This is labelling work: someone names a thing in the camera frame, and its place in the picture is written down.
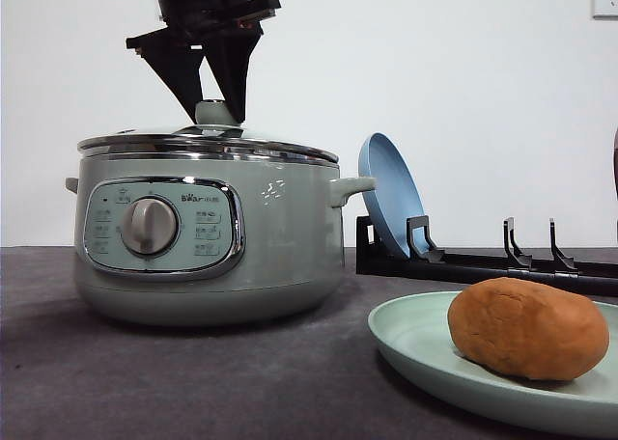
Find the green plate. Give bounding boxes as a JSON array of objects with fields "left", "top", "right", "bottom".
[{"left": 368, "top": 291, "right": 618, "bottom": 437}]

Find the green electric steamer pot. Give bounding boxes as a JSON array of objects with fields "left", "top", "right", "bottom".
[{"left": 65, "top": 157, "right": 377, "bottom": 327}]

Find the grey table mat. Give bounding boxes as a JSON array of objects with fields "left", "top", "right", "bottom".
[{"left": 0, "top": 247, "right": 618, "bottom": 440}]

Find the black plate rack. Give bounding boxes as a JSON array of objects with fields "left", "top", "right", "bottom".
[{"left": 356, "top": 215, "right": 618, "bottom": 297}]

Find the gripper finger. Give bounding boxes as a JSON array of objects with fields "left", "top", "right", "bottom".
[
  {"left": 204, "top": 31, "right": 264, "bottom": 124},
  {"left": 126, "top": 29, "right": 208, "bottom": 122}
]

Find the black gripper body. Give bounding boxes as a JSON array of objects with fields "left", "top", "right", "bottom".
[{"left": 154, "top": 0, "right": 281, "bottom": 42}]

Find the glass lid with green knob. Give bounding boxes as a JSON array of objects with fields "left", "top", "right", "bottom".
[{"left": 78, "top": 100, "right": 339, "bottom": 164}]

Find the brown potato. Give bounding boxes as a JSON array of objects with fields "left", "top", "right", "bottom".
[{"left": 447, "top": 277, "right": 609, "bottom": 380}]

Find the blue plate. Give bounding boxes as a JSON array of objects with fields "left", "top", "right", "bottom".
[{"left": 358, "top": 132, "right": 427, "bottom": 256}]

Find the dark red plate edge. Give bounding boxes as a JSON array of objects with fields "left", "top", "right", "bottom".
[{"left": 613, "top": 126, "right": 618, "bottom": 205}]

